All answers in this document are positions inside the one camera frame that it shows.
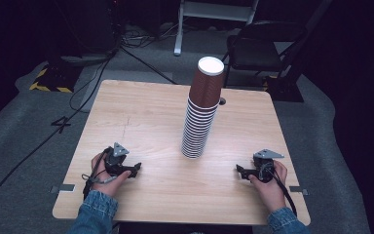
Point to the stack of brown paper cups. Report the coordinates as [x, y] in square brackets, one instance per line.
[198, 130]

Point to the white metal stand frame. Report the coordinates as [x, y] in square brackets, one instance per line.
[207, 9]

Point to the black slanted stand pole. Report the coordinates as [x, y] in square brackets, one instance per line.
[305, 35]

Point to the black folding chair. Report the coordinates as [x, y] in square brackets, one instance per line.
[256, 52]

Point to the grey metal table bracket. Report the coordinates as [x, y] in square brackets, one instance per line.
[298, 190]
[65, 187]

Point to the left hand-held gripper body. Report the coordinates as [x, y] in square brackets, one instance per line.
[115, 159]

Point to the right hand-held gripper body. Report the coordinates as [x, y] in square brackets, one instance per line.
[265, 165]

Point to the person's right hand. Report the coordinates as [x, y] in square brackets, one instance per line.
[269, 191]

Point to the person's left hand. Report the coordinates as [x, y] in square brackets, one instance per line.
[108, 187]

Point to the black yellow striped stand base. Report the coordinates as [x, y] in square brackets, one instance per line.
[56, 78]
[284, 91]

